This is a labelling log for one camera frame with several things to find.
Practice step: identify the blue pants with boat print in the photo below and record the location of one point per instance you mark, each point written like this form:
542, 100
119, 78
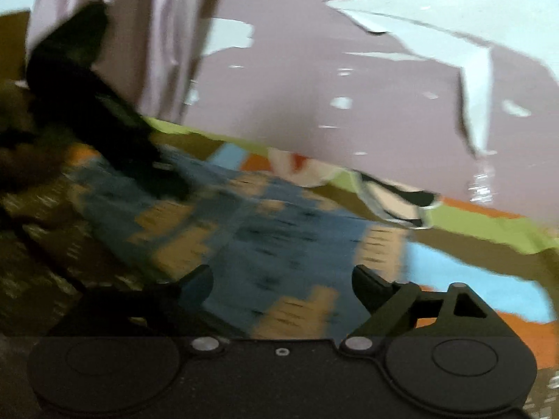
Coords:
279, 248

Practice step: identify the pink satin curtain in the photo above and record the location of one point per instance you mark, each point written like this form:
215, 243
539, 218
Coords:
144, 30

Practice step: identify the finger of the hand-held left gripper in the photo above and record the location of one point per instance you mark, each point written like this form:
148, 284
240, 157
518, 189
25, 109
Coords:
161, 161

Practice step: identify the olive printed bedsheet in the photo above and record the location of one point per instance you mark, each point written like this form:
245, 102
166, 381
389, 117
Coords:
476, 290

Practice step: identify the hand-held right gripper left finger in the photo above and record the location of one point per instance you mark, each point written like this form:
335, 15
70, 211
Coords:
197, 286

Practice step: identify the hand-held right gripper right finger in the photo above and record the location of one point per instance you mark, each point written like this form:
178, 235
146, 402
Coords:
366, 283

